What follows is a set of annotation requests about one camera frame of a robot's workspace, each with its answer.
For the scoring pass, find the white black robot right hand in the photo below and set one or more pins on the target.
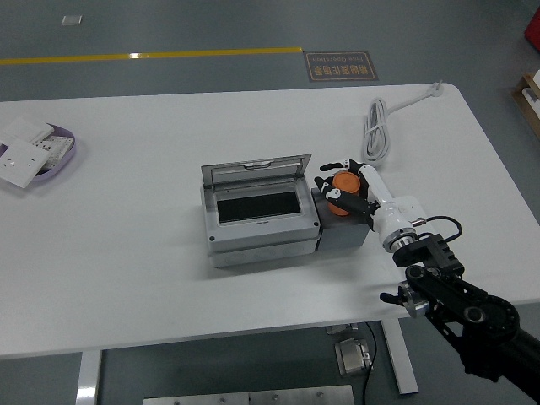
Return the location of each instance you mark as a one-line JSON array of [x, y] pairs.
[[390, 219]]

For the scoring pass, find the orange cylinder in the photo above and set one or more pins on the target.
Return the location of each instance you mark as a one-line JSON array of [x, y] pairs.
[[346, 182]]

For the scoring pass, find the grey electrical box with lid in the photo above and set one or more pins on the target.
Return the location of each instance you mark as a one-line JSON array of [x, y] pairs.
[[261, 240]]

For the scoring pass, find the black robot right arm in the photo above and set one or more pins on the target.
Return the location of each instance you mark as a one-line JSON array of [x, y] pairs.
[[472, 304]]

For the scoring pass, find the grey cube with round hole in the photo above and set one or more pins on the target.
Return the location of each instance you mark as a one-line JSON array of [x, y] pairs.
[[341, 237]]

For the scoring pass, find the metal floor box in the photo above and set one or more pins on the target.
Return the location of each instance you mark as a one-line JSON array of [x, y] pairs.
[[352, 356]]

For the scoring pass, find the wooden crate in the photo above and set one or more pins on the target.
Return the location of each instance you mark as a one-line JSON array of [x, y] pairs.
[[525, 99]]

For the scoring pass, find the red object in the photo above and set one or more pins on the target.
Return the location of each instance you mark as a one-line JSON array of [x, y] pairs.
[[533, 27]]

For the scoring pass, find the purple tray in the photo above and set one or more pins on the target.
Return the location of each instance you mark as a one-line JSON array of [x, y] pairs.
[[67, 158]]

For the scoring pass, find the white socket plate with print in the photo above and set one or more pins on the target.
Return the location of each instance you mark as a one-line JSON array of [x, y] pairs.
[[57, 147]]

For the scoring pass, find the small square floor plate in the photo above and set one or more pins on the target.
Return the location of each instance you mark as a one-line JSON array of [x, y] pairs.
[[71, 19]]

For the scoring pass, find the metal table frame bracket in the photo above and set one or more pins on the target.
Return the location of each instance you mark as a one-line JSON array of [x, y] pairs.
[[341, 328]]

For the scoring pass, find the metal base plate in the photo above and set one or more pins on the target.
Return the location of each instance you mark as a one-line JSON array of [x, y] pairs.
[[253, 397]]

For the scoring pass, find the large white wall socket plate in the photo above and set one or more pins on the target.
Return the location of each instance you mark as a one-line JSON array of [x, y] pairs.
[[21, 164]]

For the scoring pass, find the plain white switch plate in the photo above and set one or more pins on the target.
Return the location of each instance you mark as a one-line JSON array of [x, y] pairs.
[[25, 128]]

